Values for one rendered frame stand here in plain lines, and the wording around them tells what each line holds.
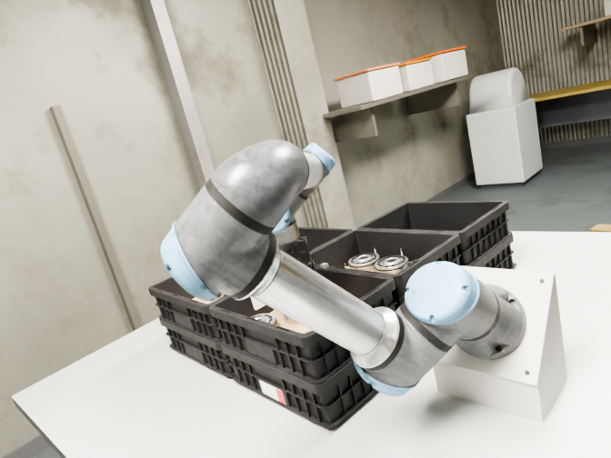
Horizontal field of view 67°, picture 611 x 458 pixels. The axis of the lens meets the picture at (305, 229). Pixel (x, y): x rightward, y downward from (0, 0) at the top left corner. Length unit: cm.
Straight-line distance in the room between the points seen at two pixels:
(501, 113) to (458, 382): 450
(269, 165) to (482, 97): 495
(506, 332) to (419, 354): 19
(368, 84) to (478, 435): 292
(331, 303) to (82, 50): 251
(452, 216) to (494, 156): 383
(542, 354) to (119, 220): 244
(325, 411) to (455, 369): 28
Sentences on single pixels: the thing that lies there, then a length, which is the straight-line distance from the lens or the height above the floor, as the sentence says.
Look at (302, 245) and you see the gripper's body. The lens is 116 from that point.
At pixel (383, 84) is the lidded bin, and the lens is 370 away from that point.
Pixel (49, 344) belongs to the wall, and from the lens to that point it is 289.
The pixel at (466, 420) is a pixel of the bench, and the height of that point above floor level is 70.
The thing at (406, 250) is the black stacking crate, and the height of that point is 87.
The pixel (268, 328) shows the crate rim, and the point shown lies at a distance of 103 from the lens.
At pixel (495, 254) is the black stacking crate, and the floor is 80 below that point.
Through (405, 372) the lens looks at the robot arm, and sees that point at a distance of 86.
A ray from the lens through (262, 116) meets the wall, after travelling 359.
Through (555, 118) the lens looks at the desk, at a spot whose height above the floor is 47.
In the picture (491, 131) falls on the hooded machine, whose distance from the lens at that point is 545.
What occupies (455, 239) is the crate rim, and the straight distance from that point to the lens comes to 131.
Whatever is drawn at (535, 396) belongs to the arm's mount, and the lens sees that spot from 100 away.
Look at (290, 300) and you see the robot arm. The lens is 71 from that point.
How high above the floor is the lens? 136
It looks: 14 degrees down
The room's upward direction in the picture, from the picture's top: 14 degrees counter-clockwise
